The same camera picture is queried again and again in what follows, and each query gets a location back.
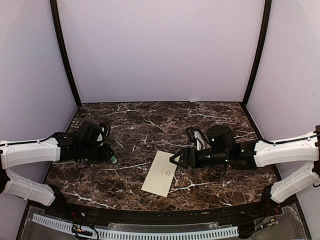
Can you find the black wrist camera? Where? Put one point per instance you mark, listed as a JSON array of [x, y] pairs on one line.
[[104, 132], [196, 137]]

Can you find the black front table rail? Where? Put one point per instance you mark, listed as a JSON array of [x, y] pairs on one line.
[[234, 215]]

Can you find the black left frame post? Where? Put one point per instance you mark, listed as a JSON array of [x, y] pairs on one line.
[[63, 52]]

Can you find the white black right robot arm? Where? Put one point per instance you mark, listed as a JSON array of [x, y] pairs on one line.
[[219, 147]]

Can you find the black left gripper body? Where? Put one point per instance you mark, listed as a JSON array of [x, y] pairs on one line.
[[104, 156]]

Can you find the black right frame post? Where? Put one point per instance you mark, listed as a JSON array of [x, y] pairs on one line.
[[259, 52]]

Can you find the beige paper envelope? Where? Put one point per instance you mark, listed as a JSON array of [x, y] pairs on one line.
[[160, 175]]

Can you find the white slotted cable duct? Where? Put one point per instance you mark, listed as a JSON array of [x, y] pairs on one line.
[[131, 232]]

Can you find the green white glue stick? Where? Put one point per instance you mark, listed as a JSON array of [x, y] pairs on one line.
[[113, 160]]

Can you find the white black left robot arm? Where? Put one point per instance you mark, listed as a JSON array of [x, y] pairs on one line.
[[86, 143]]

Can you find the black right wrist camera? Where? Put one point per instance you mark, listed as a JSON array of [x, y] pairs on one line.
[[196, 137]]

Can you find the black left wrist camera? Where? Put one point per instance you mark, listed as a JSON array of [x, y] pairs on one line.
[[104, 132]]

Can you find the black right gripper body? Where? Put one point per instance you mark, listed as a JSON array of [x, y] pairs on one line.
[[196, 161]]

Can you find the black frame post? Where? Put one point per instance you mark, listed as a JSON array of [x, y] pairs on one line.
[[63, 52], [259, 52]]

